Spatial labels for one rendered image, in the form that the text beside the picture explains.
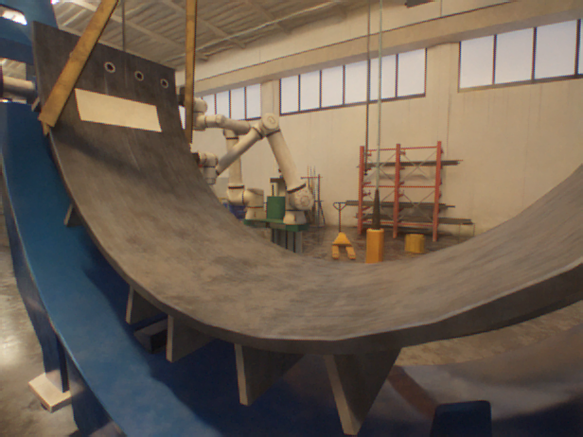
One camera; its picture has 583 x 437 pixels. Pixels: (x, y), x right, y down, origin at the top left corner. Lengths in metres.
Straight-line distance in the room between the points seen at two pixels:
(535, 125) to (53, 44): 11.12
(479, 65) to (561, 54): 2.07
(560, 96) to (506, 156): 2.07
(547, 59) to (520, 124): 1.93
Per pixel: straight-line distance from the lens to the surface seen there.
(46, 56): 1.70
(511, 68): 11.87
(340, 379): 0.63
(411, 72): 12.14
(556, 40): 12.18
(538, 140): 11.38
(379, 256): 1.57
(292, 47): 13.46
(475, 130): 11.33
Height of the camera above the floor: 1.72
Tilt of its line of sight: 7 degrees down
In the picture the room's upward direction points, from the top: straight up
